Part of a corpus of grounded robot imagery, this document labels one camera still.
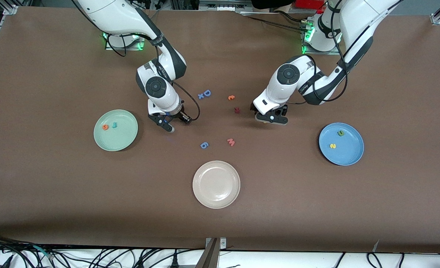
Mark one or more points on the small metal clamp plate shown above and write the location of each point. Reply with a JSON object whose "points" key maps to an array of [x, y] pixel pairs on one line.
{"points": [[222, 242]]}

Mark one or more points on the black power plug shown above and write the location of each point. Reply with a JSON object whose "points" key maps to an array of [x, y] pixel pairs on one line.
{"points": [[174, 261]]}

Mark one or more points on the aluminium frame rail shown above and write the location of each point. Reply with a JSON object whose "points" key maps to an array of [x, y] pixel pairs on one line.
{"points": [[182, 3]]}

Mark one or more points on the aluminium corner bracket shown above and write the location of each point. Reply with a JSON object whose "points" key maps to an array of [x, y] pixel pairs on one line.
{"points": [[437, 19], [11, 10]]}

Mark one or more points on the beige plate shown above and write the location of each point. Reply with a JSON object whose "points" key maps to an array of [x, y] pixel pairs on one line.
{"points": [[216, 184]]}

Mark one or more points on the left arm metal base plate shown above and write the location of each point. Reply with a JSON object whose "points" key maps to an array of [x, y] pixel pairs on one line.
{"points": [[322, 53]]}

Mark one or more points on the green plate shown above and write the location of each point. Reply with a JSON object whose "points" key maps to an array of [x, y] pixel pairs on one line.
{"points": [[121, 139]]}

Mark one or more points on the blue foam letter D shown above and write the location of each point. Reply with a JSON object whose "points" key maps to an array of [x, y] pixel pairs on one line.
{"points": [[204, 93]]}

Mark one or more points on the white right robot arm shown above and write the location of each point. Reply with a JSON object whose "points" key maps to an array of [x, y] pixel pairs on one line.
{"points": [[115, 15]]}

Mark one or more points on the red box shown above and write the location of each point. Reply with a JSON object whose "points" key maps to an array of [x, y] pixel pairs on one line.
{"points": [[309, 3]]}

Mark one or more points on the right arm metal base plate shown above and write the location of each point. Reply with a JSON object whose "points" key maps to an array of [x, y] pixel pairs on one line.
{"points": [[111, 48]]}

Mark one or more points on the pink foam letter M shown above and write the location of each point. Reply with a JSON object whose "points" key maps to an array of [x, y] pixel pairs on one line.
{"points": [[231, 142]]}

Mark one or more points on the blue plate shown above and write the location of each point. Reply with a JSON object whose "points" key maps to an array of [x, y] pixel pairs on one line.
{"points": [[350, 149]]}

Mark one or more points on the blue foam number 6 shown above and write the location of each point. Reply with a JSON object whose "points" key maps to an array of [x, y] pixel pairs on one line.
{"points": [[204, 145]]}

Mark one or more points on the grey metal bar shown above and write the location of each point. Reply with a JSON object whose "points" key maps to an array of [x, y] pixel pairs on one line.
{"points": [[209, 257]]}

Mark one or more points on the brown table cover sheet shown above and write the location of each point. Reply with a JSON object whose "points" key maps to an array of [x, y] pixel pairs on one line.
{"points": [[220, 223]]}

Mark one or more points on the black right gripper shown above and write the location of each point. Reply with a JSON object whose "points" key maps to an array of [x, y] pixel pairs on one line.
{"points": [[181, 115]]}

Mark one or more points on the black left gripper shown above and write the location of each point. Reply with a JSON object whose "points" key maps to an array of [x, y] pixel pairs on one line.
{"points": [[280, 110]]}

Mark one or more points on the white paper tag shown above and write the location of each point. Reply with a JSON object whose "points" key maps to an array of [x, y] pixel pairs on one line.
{"points": [[375, 245]]}

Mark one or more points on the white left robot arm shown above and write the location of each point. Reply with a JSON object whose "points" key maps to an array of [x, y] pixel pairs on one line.
{"points": [[357, 15]]}

